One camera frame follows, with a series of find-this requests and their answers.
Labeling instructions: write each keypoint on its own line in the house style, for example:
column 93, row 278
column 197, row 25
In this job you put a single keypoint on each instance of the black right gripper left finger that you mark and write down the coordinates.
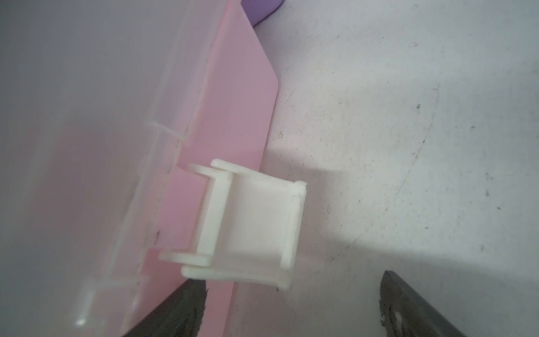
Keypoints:
column 179, row 315

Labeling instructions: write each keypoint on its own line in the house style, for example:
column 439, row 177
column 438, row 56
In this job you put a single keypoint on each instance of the pink toolbox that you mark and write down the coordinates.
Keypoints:
column 132, row 135

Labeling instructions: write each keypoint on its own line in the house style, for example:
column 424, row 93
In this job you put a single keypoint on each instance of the purple toolbox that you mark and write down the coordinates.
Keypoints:
column 257, row 10

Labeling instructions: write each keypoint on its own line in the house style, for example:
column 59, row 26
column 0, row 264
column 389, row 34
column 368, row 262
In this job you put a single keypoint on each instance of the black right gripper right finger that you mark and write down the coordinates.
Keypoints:
column 404, row 312

